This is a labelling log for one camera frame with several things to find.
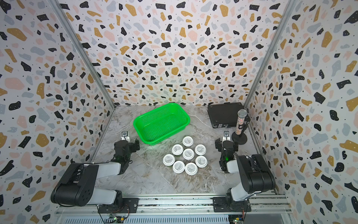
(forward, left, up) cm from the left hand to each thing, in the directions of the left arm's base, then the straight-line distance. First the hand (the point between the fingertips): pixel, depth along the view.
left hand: (130, 139), depth 91 cm
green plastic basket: (+19, -18, -8) cm, 27 cm away
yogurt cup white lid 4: (-10, -38, -2) cm, 40 cm away
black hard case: (+27, -70, -8) cm, 75 cm away
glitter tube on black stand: (+4, -74, -6) cm, 74 cm away
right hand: (0, -66, -1) cm, 66 cm away
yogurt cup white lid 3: (-8, -46, -2) cm, 47 cm away
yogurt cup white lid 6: (-18, -32, -2) cm, 37 cm away
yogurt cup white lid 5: (-14, -26, -1) cm, 30 cm away
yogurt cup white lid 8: (-20, -40, -1) cm, 44 cm away
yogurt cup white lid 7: (-15, -46, -2) cm, 48 cm away
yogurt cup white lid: (-1, -38, -2) cm, 38 cm away
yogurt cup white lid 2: (-7, -31, -1) cm, 32 cm away
